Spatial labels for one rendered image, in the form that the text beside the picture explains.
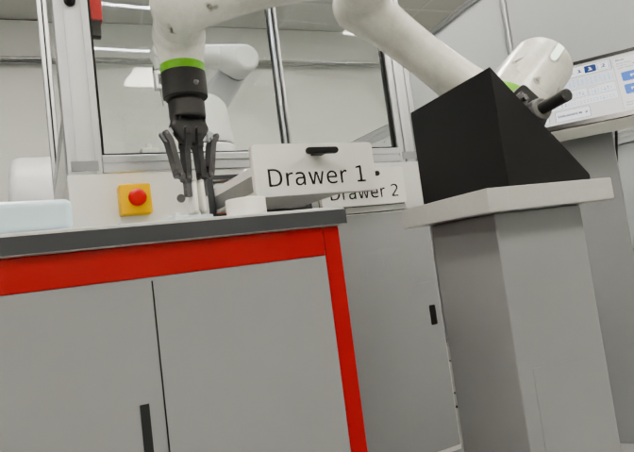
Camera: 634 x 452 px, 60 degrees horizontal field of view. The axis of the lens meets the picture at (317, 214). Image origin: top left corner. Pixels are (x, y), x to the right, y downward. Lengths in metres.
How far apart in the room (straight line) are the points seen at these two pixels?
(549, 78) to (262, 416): 0.82
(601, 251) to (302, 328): 1.17
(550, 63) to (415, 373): 0.95
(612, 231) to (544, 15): 1.48
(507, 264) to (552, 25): 2.12
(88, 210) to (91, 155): 0.13
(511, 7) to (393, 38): 1.94
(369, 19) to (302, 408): 0.86
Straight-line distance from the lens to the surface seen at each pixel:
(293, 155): 1.16
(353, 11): 1.33
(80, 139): 1.42
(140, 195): 1.33
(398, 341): 1.67
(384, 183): 1.65
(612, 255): 1.84
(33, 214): 0.80
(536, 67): 1.19
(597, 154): 1.85
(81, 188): 1.39
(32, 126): 4.76
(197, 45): 1.20
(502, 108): 1.01
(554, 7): 3.01
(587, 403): 1.13
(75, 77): 1.46
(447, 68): 1.33
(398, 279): 1.67
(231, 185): 1.32
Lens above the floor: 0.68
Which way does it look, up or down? 5 degrees up
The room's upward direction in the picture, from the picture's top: 7 degrees counter-clockwise
